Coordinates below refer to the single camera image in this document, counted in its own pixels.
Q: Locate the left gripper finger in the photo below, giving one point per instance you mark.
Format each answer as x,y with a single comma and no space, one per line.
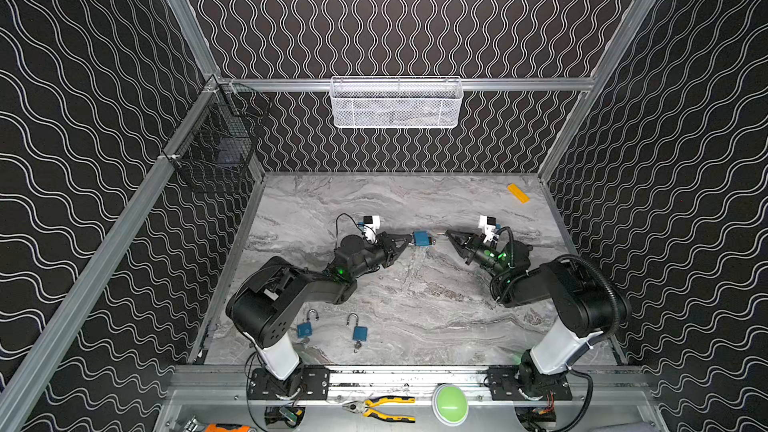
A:
407,238
397,249

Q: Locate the blue padlock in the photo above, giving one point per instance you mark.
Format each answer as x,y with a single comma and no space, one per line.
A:
305,328
359,333
422,238

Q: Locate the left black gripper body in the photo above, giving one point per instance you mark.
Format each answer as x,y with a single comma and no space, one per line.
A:
387,244

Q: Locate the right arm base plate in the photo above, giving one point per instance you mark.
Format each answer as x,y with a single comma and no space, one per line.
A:
508,383

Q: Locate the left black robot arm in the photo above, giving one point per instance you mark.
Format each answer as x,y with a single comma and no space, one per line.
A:
264,307

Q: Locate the yellow block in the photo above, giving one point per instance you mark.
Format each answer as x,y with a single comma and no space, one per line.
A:
518,193

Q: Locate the green round button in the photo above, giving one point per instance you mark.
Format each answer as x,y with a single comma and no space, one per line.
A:
450,405

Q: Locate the green circuit board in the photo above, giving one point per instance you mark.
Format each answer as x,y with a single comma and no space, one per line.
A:
284,416

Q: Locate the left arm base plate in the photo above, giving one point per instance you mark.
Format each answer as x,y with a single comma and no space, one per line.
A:
306,382

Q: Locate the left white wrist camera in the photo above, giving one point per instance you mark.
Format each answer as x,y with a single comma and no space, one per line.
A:
369,227

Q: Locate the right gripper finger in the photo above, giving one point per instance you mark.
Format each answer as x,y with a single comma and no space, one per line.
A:
458,235
464,248

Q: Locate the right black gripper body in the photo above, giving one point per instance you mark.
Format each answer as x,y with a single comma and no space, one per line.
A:
474,247

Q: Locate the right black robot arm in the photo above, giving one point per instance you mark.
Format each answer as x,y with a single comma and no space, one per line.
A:
590,309

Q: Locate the black wire basket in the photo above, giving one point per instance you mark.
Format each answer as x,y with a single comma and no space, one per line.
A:
218,156

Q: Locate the white wire basket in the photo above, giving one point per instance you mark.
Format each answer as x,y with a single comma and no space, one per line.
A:
390,102

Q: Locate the orange tool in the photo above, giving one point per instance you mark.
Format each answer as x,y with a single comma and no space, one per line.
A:
227,427

